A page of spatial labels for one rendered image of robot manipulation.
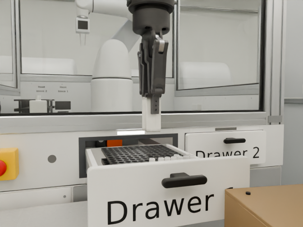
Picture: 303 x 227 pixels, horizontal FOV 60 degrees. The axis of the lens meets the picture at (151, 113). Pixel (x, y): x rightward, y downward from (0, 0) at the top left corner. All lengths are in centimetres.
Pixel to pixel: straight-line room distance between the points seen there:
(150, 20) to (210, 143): 46
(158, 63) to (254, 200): 28
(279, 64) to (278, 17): 16
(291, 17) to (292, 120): 95
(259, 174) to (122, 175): 66
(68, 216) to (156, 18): 48
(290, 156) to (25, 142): 243
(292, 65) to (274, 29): 177
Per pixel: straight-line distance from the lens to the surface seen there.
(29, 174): 77
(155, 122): 52
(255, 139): 94
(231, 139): 84
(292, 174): 281
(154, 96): 50
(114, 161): 59
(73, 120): 74
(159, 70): 49
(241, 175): 52
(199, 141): 82
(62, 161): 75
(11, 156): 72
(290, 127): 277
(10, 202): 80
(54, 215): 70
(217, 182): 49
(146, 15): 52
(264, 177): 101
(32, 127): 74
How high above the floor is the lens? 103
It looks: 3 degrees down
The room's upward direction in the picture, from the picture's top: straight up
